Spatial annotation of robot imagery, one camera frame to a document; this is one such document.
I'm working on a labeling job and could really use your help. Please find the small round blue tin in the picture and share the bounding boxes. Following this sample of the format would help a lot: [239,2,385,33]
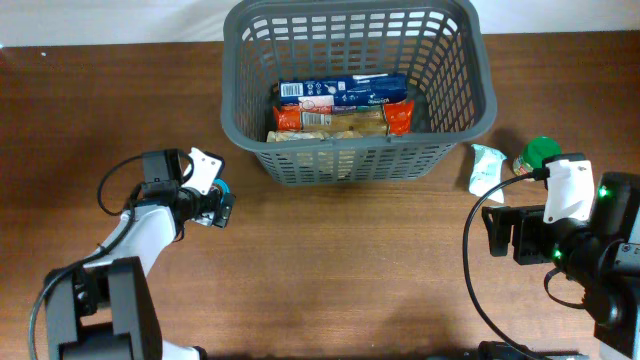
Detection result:
[211,178,231,195]

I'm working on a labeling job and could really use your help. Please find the white teal packet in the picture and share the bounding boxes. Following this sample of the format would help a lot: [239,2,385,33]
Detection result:
[468,144,506,197]

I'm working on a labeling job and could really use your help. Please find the green lid jar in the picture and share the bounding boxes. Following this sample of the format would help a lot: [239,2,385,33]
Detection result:
[512,136,562,176]

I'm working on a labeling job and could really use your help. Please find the rice bag beige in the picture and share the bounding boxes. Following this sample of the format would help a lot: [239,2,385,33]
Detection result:
[266,130,363,178]

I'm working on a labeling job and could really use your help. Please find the spaghetti pack red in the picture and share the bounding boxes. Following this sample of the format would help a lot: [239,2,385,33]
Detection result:
[273,101,415,136]

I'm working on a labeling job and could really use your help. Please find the tissue multipack blue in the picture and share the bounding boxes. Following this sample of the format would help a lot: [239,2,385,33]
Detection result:
[278,73,408,109]

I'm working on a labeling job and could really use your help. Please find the grey plastic basket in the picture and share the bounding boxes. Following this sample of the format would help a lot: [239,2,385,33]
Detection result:
[221,0,497,185]

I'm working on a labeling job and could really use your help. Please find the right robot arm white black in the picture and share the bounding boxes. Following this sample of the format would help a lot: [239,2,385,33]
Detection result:
[481,172,639,359]

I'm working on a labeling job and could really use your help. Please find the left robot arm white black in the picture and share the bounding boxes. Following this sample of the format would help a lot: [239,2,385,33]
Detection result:
[28,148,236,360]

